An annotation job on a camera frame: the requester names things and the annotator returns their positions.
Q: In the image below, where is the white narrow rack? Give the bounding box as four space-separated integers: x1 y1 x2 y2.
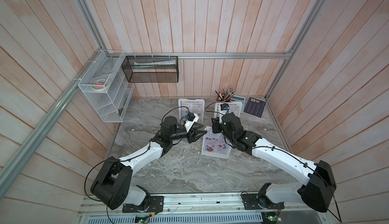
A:
213 101 243 118
201 126 233 159
178 99 205 124

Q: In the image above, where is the red white menu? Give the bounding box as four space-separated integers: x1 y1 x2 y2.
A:
204 128 229 155

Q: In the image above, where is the dim sum menu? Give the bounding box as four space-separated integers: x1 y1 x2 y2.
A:
216 103 242 117
178 99 205 116

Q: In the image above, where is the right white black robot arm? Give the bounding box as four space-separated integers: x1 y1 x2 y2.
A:
211 113 336 213

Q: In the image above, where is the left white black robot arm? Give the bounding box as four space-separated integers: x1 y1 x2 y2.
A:
89 113 207 212

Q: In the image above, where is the grey desk calculator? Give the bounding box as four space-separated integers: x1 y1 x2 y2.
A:
231 95 246 111

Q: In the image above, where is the dark purple card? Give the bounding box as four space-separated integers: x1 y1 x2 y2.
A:
244 97 266 118

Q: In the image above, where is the red pen cup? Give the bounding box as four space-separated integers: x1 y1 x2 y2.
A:
215 87 235 102

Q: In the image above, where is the paper inside black basket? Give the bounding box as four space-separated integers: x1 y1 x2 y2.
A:
133 60 177 69

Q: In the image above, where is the tape roll on shelf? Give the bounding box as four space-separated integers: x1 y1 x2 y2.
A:
91 78 110 92

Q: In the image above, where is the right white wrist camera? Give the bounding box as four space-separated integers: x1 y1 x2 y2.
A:
218 103 230 115

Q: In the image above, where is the aluminium front rail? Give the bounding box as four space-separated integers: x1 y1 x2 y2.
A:
77 190 329 217

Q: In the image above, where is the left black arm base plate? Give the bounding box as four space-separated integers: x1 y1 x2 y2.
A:
122 195 164 213

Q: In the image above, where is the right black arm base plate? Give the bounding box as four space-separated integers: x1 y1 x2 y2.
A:
240 192 285 210

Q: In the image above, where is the black mesh wall basket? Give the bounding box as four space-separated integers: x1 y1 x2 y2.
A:
122 55 179 83

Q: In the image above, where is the white wire wall shelf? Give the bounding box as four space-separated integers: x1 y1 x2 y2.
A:
78 50 134 123

